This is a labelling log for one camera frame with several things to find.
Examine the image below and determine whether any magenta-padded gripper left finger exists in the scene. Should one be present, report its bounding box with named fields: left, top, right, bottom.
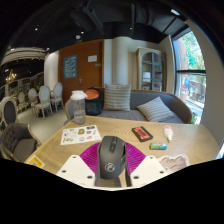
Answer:
left=55, top=141, right=101, bottom=188

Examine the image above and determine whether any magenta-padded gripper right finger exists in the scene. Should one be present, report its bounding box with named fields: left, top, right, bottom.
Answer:
left=125, top=142, right=168, bottom=188

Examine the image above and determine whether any black computer mouse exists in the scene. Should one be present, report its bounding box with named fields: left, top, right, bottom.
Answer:
left=94, top=135, right=128, bottom=188

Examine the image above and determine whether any cat-shaped mouse pad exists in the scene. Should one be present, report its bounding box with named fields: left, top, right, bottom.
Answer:
left=157, top=153, right=191, bottom=174

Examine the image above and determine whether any small green packet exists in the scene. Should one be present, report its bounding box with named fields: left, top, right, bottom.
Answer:
left=149, top=142, right=168, bottom=151

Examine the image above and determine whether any white sticker sheet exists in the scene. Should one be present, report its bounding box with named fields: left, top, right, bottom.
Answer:
left=60, top=124, right=102, bottom=146

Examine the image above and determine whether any black box with red print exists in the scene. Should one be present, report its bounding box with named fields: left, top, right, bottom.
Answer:
left=131, top=125, right=154, bottom=143

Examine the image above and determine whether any small white tube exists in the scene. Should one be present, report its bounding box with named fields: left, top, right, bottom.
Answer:
left=162, top=124, right=174, bottom=143

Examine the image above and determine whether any yellow and white card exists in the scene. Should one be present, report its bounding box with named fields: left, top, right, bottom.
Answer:
left=27, top=154, right=46, bottom=169

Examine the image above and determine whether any oblong striped cushion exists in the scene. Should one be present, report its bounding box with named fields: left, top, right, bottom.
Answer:
left=136, top=96, right=175, bottom=123

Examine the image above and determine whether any clear white-lidded drink bottle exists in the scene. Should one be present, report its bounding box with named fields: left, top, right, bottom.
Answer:
left=69, top=90, right=88, bottom=126

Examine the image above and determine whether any black bag with orange top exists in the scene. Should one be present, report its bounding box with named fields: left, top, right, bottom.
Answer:
left=83, top=87, right=104, bottom=117

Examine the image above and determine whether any grey tufted armchair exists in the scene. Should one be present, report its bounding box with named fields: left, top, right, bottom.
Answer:
left=0, top=122, right=43, bottom=163

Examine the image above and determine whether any grey curved sofa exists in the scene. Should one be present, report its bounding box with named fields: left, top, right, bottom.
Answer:
left=63, top=88, right=193, bottom=125

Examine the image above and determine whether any square striped cushion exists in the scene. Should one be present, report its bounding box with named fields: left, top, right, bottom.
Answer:
left=102, top=83, right=133, bottom=112

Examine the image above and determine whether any group of white chairs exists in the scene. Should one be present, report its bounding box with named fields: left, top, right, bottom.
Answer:
left=16, top=82, right=65, bottom=118

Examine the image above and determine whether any oval-backed grey chair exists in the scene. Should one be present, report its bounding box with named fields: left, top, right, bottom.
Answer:
left=0, top=96, right=20, bottom=129

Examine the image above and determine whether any brown wooden door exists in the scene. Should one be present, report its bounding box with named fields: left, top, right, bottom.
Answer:
left=58, top=39, right=105, bottom=104

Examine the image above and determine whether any glass-fronted cabinet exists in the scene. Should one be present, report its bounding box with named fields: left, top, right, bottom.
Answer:
left=135, top=46, right=167, bottom=93

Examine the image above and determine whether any dark-framed window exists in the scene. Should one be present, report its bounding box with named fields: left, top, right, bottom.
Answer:
left=171, top=28, right=208, bottom=124

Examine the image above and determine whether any blue poster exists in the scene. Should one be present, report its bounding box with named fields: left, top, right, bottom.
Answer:
left=63, top=54, right=78, bottom=80

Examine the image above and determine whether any white door sign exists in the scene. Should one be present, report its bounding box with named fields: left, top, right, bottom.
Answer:
left=87, top=54, right=99, bottom=63

